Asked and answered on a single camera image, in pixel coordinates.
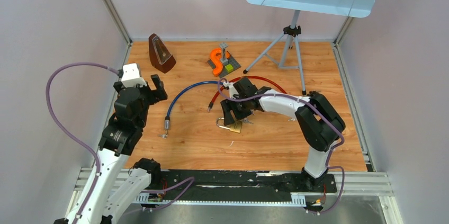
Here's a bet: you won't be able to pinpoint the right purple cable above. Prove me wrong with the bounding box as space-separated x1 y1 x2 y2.
217 77 346 215

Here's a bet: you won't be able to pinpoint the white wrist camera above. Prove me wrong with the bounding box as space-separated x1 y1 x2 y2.
121 63 147 88
223 82 239 99

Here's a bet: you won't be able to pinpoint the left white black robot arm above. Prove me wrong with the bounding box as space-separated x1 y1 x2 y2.
55 74 168 223

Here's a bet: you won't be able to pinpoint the purple cable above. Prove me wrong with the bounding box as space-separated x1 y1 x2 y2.
217 77 346 215
46 62 196 224

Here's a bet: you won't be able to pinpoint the brown wooden metronome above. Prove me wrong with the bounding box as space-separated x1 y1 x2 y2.
148 33 176 74

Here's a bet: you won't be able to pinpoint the small silver key bunch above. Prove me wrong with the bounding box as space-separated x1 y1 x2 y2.
158 133 168 139

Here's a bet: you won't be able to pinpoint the blue cable lock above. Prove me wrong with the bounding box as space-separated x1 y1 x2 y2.
164 80 220 131

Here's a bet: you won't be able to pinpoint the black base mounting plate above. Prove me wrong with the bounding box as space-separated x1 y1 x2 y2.
146 169 337 203

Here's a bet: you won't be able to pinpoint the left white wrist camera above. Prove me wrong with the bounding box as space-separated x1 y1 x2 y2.
121 63 147 88

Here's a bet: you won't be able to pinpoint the brass padlock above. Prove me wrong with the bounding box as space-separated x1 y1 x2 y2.
216 118 243 133

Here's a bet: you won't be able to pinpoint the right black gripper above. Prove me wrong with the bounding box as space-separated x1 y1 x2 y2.
221 95 251 127

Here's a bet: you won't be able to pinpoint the red cable lock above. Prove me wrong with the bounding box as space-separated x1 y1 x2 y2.
207 76 287 112

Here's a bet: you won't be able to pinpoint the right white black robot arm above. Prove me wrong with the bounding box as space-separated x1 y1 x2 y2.
218 77 346 191

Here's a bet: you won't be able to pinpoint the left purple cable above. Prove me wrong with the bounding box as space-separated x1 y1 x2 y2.
46 62 196 224

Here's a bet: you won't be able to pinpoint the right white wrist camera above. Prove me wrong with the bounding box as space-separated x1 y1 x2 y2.
223 82 239 99

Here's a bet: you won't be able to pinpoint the orange S block toy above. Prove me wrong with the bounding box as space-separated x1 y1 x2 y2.
207 42 241 78

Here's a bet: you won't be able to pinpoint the padlock silver keys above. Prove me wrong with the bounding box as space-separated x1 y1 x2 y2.
243 118 253 124

